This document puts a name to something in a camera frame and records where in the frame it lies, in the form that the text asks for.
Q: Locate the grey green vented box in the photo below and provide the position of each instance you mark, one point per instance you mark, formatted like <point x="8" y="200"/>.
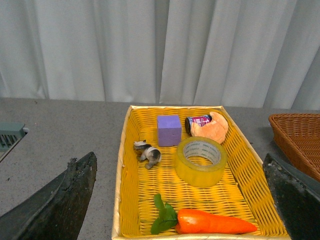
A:
<point x="11" y="133"/>

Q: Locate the clear yellowish tape roll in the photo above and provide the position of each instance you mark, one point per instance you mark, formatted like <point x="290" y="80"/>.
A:
<point x="200" y="161"/>

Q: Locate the grey white toy animal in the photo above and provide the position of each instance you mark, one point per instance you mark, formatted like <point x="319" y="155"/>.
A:
<point x="148" y="152"/>

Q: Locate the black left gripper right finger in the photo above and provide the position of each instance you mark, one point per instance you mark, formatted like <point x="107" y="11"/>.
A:
<point x="296" y="197"/>

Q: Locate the white pleated curtain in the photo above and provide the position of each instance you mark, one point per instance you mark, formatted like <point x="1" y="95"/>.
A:
<point x="238" y="53"/>

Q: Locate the purple foam block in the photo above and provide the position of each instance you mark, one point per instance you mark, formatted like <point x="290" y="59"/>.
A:
<point x="169" y="130"/>

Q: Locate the yellow woven basket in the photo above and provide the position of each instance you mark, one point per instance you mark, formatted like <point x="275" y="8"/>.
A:
<point x="242" y="192"/>

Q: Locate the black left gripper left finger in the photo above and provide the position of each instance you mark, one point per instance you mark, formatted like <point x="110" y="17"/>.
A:
<point x="56" y="211"/>

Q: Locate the toy croissant bread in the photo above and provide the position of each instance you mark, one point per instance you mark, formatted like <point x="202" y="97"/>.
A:
<point x="215" y="130"/>

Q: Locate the orange toy carrot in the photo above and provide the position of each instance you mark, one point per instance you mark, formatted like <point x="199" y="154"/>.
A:
<point x="195" y="221"/>

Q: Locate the brown wicker basket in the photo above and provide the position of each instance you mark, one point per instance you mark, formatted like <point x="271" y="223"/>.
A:
<point x="298" y="136"/>

